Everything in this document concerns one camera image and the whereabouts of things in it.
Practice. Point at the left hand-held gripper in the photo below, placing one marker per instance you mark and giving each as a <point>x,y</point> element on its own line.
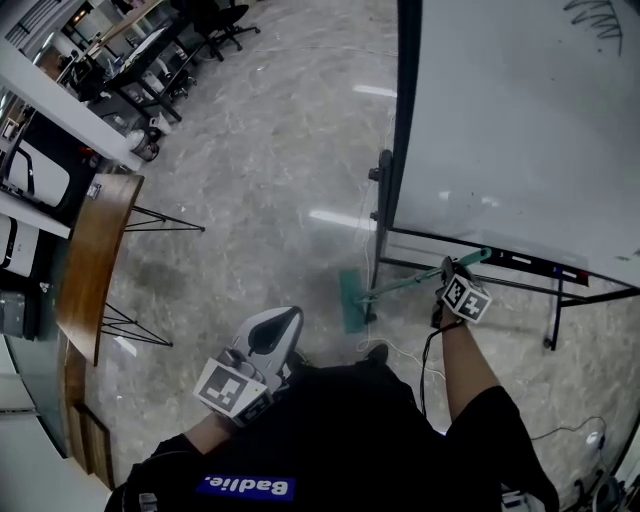
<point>222,387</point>

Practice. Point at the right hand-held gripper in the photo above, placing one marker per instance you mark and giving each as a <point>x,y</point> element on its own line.
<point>467,300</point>

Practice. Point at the teal mop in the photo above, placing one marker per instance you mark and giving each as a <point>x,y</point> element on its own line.
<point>351,300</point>

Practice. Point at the person's right forearm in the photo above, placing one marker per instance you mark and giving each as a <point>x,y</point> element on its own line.
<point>465,370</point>

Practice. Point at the person's left forearm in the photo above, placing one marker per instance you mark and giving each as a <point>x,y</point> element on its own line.
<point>210,435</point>

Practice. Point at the person's black trousers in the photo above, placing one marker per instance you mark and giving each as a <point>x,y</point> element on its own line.
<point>360,375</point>

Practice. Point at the person's black shoe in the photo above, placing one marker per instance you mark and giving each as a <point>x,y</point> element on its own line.
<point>378,354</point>

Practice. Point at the person's black t-shirt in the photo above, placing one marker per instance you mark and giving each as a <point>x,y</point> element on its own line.
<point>350,450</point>

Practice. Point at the whiteboard on black stand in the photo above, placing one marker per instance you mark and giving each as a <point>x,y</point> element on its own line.
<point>500,125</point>

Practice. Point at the wooden platform edge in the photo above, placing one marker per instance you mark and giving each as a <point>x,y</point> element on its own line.
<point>72,380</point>

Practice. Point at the wooden steps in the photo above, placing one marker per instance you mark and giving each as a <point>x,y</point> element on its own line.
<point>92,450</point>

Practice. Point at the small white device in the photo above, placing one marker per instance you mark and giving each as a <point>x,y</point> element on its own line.
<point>595,441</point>

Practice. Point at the blue and white card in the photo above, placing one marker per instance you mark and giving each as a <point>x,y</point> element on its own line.
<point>93,191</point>

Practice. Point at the gray machine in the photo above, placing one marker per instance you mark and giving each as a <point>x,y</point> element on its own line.
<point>20,315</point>

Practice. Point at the white rounded machine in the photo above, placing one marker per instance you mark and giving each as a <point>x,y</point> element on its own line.
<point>20,245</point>

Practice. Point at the black office chair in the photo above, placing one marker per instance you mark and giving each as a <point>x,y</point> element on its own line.
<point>222,25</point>
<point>181,82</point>

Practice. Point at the black office desk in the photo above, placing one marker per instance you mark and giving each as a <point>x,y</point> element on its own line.
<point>145,47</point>

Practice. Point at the white machine with black frame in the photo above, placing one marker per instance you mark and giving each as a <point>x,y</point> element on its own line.
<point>47,180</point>

